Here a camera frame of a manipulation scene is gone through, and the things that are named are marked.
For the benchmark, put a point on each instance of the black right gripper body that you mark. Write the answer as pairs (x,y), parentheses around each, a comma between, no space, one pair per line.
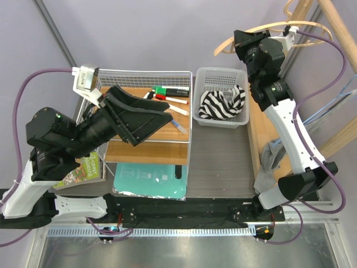
(242,47)

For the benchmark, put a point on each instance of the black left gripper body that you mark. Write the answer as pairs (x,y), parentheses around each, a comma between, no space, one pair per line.
(125,128)

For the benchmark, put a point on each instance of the black white striped tank top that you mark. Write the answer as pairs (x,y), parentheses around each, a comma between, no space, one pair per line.
(214,105)

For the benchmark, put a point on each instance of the blue wire hanger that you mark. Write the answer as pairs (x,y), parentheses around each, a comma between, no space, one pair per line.
(314,122)

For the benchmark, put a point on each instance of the grey garment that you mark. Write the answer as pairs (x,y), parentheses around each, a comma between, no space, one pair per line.
(270,158)

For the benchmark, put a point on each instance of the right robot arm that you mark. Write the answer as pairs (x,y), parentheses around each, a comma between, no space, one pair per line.
(263,56)

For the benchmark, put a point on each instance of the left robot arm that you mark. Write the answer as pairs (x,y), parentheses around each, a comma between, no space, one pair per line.
(59,142)

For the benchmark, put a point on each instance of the black white marker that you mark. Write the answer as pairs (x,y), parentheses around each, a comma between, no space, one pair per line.
(149,95)

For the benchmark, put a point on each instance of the red cap marker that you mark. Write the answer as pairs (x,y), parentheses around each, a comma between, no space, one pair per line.
(165,98)

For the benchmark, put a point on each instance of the orange cap marker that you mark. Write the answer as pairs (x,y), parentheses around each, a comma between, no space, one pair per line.
(178,110)

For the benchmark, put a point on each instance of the green cap marker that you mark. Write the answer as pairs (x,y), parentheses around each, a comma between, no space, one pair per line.
(172,91)

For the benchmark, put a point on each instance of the white plastic basket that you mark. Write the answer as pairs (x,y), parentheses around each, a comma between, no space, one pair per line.
(223,79)

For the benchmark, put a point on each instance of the blue pen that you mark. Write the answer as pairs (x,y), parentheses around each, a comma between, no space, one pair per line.
(179,127)

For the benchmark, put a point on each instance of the teal cutting board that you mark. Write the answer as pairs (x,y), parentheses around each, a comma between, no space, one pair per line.
(162,181)

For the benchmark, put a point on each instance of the green paperback book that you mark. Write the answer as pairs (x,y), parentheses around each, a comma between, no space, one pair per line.
(91,170)

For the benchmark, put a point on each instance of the wooden rack base tray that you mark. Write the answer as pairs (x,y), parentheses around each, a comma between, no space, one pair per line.
(260,132)

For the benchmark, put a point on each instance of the white wire basket shelf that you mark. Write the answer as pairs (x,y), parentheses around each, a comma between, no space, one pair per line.
(169,145)

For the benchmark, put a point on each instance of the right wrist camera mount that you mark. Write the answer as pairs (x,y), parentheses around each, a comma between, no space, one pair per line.
(287,38)

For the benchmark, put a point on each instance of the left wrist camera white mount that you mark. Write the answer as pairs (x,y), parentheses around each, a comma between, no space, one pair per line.
(85,80)

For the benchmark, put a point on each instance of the wooden clothes rack frame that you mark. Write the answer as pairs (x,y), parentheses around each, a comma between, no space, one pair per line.
(348,132)

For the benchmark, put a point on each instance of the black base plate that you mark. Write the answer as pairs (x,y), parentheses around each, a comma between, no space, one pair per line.
(191,213)

